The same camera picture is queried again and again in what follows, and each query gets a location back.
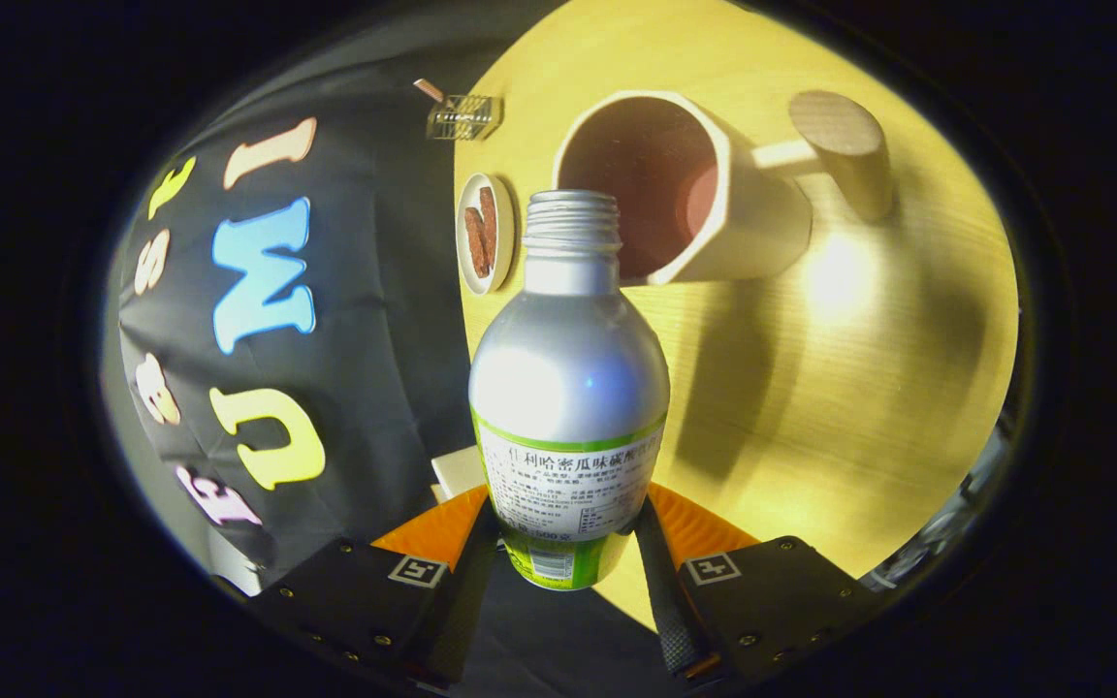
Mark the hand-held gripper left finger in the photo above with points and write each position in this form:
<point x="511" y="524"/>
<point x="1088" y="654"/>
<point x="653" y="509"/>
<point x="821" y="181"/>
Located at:
<point x="457" y="620"/>

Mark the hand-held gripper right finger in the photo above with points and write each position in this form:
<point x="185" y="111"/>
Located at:
<point x="660" y="611"/>

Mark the silver green juice bottle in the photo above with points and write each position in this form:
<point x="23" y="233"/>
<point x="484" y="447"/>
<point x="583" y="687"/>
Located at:
<point x="568" y="388"/>

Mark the white toaster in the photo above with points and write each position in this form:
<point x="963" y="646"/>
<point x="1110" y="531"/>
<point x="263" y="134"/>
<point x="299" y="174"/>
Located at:
<point x="460" y="473"/>

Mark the black backdrop cloth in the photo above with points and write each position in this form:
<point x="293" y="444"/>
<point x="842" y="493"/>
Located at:
<point x="374" y="339"/>

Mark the wooden table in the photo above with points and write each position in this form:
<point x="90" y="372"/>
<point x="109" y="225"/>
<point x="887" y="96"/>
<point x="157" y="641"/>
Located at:
<point x="859" y="388"/>

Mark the red-brown meat slice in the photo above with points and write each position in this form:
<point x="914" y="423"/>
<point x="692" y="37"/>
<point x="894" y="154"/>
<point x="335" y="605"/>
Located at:
<point x="475" y="242"/>
<point x="489" y="218"/>

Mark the white round plate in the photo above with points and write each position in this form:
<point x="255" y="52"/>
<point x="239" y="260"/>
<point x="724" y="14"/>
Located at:
<point x="505" y="233"/>

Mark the pink stick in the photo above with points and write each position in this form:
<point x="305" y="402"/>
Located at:
<point x="428" y="90"/>

